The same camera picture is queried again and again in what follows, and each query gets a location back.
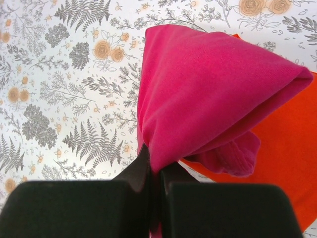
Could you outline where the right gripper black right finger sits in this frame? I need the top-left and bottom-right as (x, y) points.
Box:
(160, 163), (302, 238)

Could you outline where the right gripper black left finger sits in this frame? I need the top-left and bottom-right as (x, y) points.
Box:
(0, 145), (151, 238)

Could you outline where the magenta t shirt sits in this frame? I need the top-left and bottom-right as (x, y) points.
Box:
(137, 24), (317, 230)

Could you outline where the folded orange t shirt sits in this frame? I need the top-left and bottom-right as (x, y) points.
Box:
(179, 32), (317, 225)

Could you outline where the floral table mat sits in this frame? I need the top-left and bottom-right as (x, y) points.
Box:
(0, 0), (317, 204)

